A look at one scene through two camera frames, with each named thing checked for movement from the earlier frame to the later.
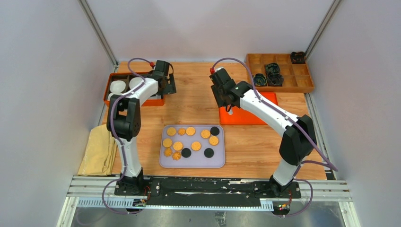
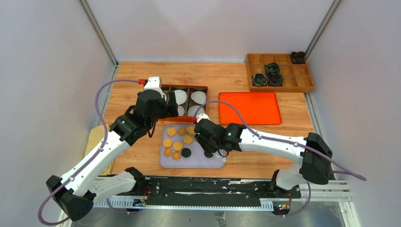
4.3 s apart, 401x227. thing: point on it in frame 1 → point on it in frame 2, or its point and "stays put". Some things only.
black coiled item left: x=259 y=79 stays put
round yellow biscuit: x=190 y=131 stays put
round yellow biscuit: x=171 y=131 stays put
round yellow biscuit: x=196 y=145 → x=187 y=139
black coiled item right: x=275 y=80 stays put
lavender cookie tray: x=192 y=146 stays put
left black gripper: x=169 y=88 → x=169 y=109
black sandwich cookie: x=208 y=152 stays put
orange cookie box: x=119 y=83 → x=192 y=100
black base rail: x=204 y=193 stays put
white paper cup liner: x=135 y=81 → x=181 y=96
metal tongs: x=229 y=109 → x=224 y=159
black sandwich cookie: x=186 y=152 stays put
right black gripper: x=220 y=102 → x=204 y=144
